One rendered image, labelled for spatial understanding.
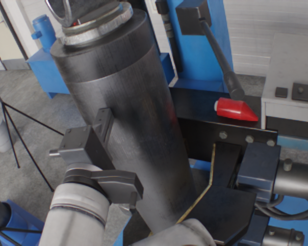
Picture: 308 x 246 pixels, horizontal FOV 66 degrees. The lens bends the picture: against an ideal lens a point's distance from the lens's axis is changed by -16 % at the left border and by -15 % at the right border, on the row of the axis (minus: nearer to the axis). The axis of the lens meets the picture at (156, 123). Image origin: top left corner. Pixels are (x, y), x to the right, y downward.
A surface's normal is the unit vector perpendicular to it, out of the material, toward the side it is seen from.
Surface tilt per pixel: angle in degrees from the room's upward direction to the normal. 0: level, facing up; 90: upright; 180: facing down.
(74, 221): 35
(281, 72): 0
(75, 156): 90
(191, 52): 90
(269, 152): 0
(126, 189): 90
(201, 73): 90
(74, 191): 19
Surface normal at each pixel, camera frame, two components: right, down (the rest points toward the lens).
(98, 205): 0.78, -0.41
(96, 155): 0.96, -0.13
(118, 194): -0.08, 0.68
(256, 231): -0.25, -0.72
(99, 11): 0.62, 0.40
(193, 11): -0.44, 0.68
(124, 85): 0.39, 0.54
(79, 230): 0.46, -0.62
